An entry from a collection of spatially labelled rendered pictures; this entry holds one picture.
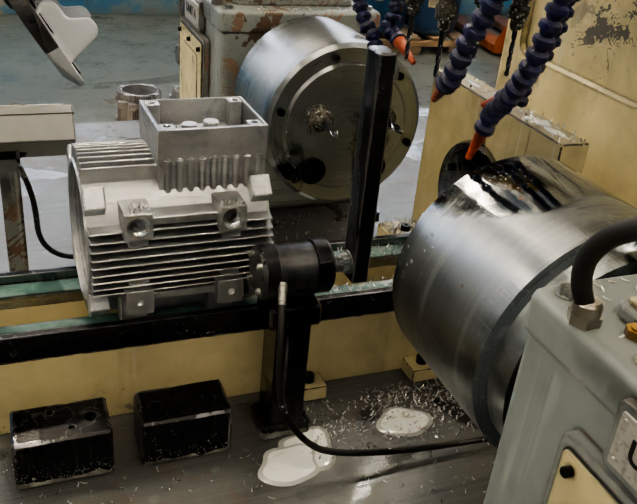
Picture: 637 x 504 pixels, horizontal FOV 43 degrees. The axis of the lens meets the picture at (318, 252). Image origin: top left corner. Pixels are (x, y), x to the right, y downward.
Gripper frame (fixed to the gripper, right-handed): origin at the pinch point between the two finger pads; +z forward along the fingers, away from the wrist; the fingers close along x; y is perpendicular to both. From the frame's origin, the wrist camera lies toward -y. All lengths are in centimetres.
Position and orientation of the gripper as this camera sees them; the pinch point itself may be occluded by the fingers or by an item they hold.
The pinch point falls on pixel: (67, 72)
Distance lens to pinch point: 93.3
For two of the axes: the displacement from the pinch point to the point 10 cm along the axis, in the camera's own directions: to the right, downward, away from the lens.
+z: 3.9, 7.1, 5.8
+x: -3.6, -4.7, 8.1
